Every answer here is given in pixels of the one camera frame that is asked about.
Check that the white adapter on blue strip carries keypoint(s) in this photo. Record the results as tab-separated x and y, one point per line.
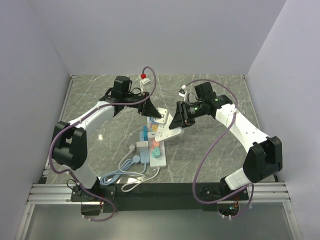
142	144

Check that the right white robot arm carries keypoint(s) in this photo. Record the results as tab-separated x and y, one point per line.
264	154

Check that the blue power strip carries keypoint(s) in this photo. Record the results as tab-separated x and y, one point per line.
144	152

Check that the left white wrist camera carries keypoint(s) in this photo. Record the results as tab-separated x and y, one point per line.
144	80

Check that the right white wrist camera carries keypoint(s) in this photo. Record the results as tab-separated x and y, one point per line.
182	92

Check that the dark blue plug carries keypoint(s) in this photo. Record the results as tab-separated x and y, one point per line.
145	130

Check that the black base bar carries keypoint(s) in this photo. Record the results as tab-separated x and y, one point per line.
154	197

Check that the teal plug on strip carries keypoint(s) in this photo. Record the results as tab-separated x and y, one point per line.
156	152

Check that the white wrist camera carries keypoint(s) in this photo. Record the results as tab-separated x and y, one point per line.
144	80
182	92

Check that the white triangular socket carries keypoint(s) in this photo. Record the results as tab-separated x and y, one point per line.
164	133

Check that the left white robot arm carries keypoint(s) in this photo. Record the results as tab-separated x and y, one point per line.
68	151

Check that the coral plug on strip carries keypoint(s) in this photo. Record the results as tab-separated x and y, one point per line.
155	144

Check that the aluminium frame rail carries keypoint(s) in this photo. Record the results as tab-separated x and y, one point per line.
49	194

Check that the blue plug on strip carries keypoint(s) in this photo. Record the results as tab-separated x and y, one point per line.
150	121

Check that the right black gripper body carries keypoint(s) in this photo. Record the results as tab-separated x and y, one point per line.
192	111

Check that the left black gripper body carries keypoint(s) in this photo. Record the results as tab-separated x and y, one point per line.
141	108

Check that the yellow plug on strip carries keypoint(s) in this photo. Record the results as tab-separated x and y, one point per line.
154	127

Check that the white square plug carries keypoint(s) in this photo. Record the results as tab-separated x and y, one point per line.
166	117

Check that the white power strip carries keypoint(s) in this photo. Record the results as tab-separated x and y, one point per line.
162	161

